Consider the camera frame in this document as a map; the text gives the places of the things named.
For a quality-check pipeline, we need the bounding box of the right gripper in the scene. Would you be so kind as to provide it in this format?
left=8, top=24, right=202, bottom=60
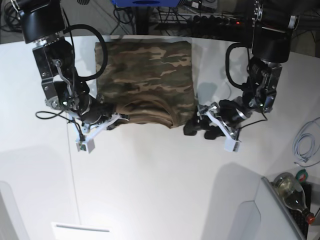
left=79, top=103, right=115, bottom=125

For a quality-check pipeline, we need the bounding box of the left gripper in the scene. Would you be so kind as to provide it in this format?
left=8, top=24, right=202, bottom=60
left=183, top=99, right=252, bottom=140

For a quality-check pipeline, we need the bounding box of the camouflage t-shirt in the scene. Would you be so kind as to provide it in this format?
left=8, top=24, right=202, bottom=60
left=96, top=41, right=197, bottom=129

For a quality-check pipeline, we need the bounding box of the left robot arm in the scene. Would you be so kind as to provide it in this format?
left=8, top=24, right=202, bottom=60
left=183, top=0, right=299, bottom=141

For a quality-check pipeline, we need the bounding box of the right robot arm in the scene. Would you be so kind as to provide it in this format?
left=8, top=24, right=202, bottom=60
left=11, top=0, right=115, bottom=125

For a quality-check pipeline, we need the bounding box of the clear plastic bottle red cap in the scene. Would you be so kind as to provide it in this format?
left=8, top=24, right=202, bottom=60
left=273, top=172, right=316, bottom=225

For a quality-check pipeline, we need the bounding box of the black power strip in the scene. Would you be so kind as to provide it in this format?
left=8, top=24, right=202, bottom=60
left=192, top=14, right=245, bottom=27

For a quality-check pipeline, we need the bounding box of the green tape roll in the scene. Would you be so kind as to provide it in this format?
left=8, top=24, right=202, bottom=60
left=295, top=169, right=309, bottom=184

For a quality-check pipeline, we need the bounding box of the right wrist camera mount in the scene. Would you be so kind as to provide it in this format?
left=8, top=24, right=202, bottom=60
left=66, top=112, right=130, bottom=154

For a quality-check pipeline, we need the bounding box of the white coiled cable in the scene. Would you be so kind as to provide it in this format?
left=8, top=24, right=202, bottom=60
left=292, top=117, right=320, bottom=168

